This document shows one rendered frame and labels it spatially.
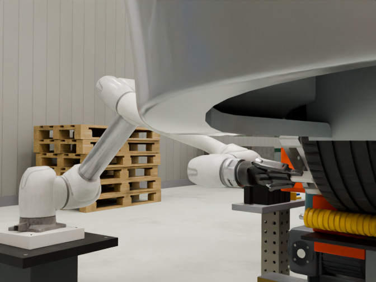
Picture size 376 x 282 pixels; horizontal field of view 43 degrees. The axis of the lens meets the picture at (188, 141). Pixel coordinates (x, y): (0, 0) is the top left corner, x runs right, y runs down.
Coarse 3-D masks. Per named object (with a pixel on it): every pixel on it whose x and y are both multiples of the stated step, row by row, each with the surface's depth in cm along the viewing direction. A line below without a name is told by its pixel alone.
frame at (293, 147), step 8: (288, 144) 128; (296, 144) 126; (288, 152) 130; (296, 152) 132; (296, 160) 132; (304, 160) 129; (296, 168) 134; (304, 168) 136; (304, 184) 137; (312, 184) 137; (312, 192) 138; (320, 192) 136
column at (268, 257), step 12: (264, 216) 229; (276, 216) 225; (288, 216) 230; (264, 228) 229; (276, 228) 224; (288, 228) 230; (264, 240) 229; (276, 240) 224; (288, 240) 230; (264, 252) 229; (276, 252) 224; (264, 264) 229; (276, 264) 224; (288, 264) 230
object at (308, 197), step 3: (306, 192) 162; (306, 195) 162; (309, 195) 160; (312, 195) 159; (306, 198) 162; (309, 198) 160; (312, 198) 159; (306, 201) 162; (309, 201) 160; (312, 201) 159; (306, 204) 162; (309, 204) 160; (312, 204) 159; (306, 207) 162; (309, 207) 160; (312, 207) 159
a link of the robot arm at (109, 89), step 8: (104, 80) 182; (112, 80) 180; (120, 80) 183; (128, 80) 185; (96, 88) 185; (104, 88) 179; (112, 88) 177; (120, 88) 176; (128, 88) 178; (104, 96) 179; (112, 96) 176; (120, 96) 174; (112, 104) 176
